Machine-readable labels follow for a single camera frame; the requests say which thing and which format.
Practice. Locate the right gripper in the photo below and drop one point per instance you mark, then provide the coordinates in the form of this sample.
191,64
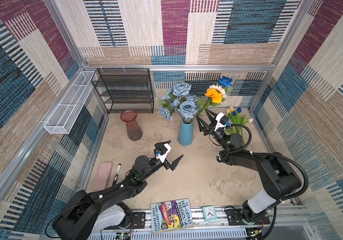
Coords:
205,126

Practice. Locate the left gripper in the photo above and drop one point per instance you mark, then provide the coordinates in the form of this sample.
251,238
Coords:
165,165

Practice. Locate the orange marigold flower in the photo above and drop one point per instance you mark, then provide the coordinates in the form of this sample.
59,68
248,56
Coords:
205,104

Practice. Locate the blue ceramic vase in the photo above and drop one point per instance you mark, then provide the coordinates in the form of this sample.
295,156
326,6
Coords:
186,133

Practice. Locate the cream sunflower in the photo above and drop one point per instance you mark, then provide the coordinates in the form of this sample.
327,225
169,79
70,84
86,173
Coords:
221,90

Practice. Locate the pale blue rose bouquet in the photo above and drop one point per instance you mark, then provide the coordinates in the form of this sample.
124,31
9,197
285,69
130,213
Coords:
179,100

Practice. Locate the dark blue rose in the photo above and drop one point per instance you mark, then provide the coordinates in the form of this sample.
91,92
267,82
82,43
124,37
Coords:
226,84

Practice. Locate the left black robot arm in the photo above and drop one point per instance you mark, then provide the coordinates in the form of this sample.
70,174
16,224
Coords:
80,214

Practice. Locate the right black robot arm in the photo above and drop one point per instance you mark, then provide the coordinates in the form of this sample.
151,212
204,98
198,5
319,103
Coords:
281,177

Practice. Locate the red ribbed glass vase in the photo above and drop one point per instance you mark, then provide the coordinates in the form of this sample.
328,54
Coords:
134,131

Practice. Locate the tulip bunch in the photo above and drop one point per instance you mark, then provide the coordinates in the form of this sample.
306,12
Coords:
235,118

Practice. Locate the black marker pen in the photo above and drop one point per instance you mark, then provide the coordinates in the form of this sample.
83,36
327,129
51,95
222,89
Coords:
116,175

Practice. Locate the colourful treehouse book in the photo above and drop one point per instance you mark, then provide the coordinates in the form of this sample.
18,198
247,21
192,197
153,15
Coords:
171,215

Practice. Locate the pink pencil case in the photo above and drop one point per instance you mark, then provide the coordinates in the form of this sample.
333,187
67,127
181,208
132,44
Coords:
103,175

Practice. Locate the small mint alarm clock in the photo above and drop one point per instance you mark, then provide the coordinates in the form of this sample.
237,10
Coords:
209,213

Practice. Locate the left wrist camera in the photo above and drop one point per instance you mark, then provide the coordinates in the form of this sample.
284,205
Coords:
161,153

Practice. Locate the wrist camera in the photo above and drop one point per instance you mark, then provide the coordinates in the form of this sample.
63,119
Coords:
161,153
222,122

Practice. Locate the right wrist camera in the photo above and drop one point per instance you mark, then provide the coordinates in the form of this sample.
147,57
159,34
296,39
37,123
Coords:
222,122

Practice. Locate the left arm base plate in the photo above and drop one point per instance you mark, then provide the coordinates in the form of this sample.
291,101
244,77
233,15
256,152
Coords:
134,220

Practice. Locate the black wire mesh shelf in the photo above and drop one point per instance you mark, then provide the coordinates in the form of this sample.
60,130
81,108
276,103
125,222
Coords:
124,89

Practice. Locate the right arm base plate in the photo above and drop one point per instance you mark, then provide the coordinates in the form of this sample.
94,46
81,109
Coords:
242,217

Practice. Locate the white wire mesh basket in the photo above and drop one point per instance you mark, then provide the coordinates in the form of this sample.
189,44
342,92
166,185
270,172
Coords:
67,111

